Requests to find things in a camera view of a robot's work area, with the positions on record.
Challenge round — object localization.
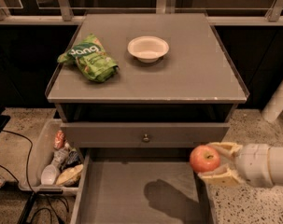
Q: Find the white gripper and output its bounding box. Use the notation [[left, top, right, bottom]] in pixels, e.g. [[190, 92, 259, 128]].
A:
[[198, 142, 272, 188]]

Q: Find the red apple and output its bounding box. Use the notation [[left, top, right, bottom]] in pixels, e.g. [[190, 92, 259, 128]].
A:
[[190, 145, 220, 173]]

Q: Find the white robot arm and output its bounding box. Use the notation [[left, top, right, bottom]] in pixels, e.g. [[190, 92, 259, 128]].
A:
[[198, 142, 283, 188]]

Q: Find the grey drawer cabinet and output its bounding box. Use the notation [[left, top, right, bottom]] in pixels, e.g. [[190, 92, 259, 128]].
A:
[[44, 12, 250, 161]]

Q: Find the open grey middle drawer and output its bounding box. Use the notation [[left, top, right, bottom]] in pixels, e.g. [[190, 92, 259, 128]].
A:
[[70, 148, 218, 224]]

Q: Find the grey top drawer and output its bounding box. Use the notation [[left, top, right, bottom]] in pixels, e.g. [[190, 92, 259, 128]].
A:
[[61, 122, 229, 148]]

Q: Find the white bowl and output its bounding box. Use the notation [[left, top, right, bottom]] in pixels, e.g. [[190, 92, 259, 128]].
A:
[[127, 36, 169, 63]]

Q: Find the yellow snack bag in bin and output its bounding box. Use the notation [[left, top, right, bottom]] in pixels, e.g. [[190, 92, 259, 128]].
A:
[[56, 164, 83, 187]]

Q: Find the red can in bin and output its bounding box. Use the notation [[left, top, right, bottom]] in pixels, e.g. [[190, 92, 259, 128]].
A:
[[54, 130, 65, 149]]

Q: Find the green chip bag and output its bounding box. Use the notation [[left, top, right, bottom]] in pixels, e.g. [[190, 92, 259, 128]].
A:
[[57, 34, 119, 83]]

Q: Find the white cup in bin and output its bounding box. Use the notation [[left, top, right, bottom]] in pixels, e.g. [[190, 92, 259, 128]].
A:
[[41, 164, 60, 185]]

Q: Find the white post at right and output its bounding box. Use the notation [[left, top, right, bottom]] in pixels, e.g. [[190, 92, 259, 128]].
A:
[[262, 80, 283, 122]]

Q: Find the black cable on floor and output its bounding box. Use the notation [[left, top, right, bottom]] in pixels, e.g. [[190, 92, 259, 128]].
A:
[[0, 126, 70, 224]]

